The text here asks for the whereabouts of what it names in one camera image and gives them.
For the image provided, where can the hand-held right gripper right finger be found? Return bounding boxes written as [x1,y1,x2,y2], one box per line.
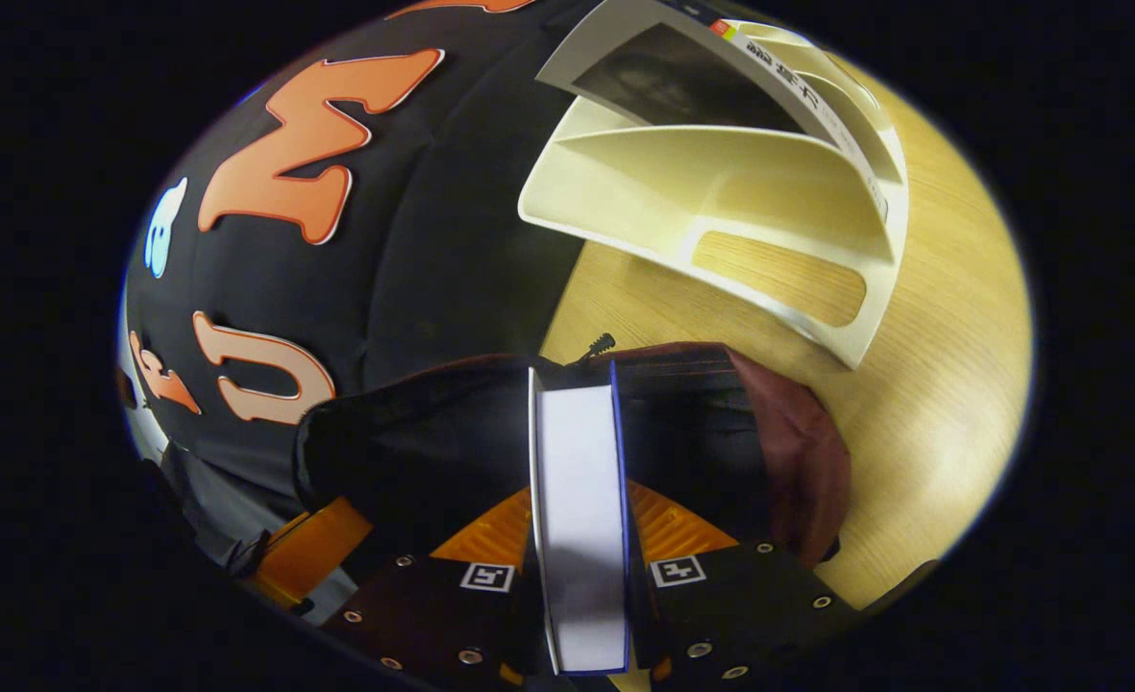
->
[626,480,862,683]

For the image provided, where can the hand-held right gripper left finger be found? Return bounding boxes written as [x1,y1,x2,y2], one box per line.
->
[322,485,551,687]

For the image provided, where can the maroon schoolbag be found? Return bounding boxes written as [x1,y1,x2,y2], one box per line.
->
[293,340,852,570]

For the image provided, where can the blue cover book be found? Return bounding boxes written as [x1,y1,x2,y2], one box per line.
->
[526,359,638,677]

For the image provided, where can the white plastic bookshelf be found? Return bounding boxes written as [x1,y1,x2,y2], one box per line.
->
[516,17,912,372]

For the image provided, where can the white cover book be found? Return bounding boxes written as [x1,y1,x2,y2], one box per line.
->
[535,0,891,224]

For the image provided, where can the black backdrop cloth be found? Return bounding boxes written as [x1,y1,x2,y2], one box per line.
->
[120,0,630,626]

